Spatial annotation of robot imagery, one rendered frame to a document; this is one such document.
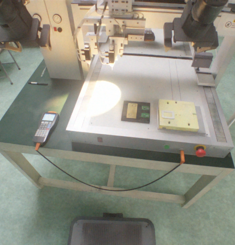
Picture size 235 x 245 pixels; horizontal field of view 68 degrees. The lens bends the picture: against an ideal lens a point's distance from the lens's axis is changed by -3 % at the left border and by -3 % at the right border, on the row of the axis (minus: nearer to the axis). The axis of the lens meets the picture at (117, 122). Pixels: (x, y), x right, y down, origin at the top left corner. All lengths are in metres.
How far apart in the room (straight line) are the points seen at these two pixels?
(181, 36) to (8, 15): 0.40
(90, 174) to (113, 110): 0.88
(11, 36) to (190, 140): 0.71
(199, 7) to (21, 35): 0.42
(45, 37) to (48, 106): 0.61
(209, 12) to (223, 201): 1.50
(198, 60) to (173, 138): 0.49
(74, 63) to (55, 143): 0.51
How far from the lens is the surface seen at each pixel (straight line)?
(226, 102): 2.47
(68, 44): 1.11
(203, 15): 0.45
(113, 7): 0.78
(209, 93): 1.05
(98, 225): 1.24
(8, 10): 0.49
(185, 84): 1.06
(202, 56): 1.10
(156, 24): 0.92
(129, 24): 0.78
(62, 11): 1.03
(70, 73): 1.22
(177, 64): 1.21
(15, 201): 1.74
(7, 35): 0.57
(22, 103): 1.18
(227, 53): 1.06
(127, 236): 1.23
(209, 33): 0.54
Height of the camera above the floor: 1.48
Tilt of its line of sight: 51 degrees down
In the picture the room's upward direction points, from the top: 1 degrees counter-clockwise
